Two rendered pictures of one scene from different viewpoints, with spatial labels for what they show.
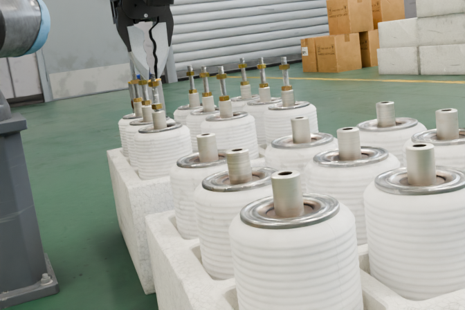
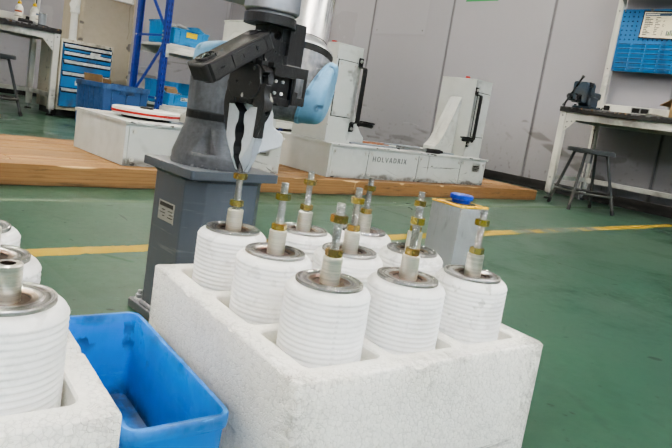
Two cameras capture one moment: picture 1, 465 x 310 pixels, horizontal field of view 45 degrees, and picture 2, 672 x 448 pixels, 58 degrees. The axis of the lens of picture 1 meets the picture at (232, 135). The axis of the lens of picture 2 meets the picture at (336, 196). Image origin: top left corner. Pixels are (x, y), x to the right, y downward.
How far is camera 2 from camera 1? 105 cm
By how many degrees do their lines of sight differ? 68
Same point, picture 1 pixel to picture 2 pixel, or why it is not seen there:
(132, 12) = (233, 87)
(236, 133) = (239, 271)
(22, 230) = not seen: hidden behind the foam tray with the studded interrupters
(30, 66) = not seen: outside the picture
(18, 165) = (193, 211)
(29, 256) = not seen: hidden behind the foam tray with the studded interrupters
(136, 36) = (233, 115)
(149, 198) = (160, 285)
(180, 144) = (208, 251)
